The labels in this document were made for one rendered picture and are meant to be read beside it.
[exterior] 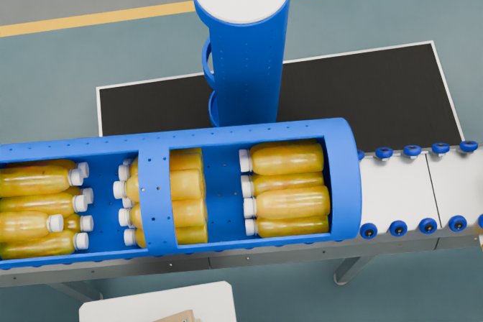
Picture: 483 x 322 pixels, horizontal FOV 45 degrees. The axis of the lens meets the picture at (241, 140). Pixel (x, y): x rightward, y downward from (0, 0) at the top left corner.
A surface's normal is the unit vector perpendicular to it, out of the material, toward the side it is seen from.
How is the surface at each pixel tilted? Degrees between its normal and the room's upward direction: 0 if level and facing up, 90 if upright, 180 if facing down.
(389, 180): 0
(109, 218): 4
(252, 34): 90
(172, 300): 0
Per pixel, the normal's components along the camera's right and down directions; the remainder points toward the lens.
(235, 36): -0.15, 0.92
